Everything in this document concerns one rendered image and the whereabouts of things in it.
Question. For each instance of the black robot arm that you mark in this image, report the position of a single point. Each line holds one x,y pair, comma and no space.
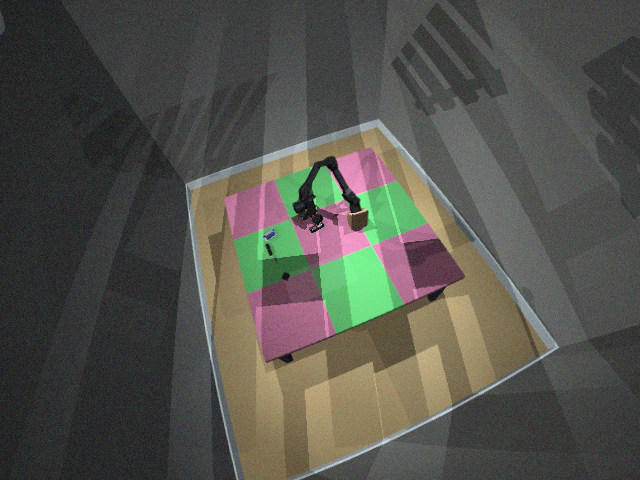
306,200

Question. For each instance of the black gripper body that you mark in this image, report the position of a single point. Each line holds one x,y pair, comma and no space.
317,217

